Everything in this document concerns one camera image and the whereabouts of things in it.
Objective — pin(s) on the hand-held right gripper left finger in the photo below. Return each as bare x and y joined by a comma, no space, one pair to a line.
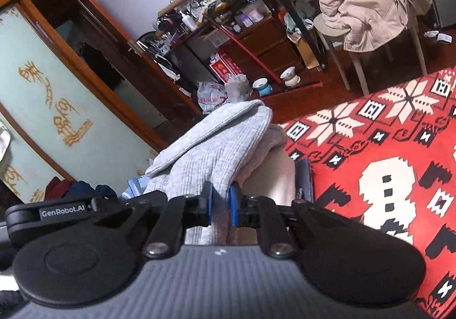
208,206

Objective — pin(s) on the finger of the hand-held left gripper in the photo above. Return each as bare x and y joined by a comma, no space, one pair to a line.
151,196

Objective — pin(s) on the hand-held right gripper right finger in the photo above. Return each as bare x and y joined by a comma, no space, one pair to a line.
233,206

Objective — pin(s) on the grey knit sweater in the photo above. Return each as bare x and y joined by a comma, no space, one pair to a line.
221,151

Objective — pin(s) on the dark clothes pile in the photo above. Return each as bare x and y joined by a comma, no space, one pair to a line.
78,190

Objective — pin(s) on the light blue cloth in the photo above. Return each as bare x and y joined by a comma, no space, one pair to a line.
134,189

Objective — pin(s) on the folded white garment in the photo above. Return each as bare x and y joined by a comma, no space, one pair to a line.
278,176

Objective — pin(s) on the white plastic bag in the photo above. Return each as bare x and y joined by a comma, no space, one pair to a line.
222,92

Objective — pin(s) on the blue pet bowl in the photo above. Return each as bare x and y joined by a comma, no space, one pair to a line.
263,86

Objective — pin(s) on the red white box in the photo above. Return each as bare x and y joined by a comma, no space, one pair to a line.
225,67

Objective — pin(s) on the white pet bowl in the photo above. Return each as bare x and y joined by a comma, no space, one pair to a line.
290,76

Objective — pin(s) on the wooden wardrobe frosted panel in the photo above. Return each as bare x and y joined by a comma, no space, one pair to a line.
71,73

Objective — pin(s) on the red patterned blanket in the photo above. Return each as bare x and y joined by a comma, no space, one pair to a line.
374,169

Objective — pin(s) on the red broom stick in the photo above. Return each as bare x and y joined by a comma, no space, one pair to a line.
245,51

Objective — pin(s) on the wooden dresser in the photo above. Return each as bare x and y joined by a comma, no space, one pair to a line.
263,48

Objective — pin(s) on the tan paper bag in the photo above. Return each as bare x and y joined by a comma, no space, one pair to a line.
307,51

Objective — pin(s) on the wooden chair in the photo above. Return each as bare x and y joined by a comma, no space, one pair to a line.
356,51

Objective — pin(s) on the white paper scraps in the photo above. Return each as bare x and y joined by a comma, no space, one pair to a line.
439,36

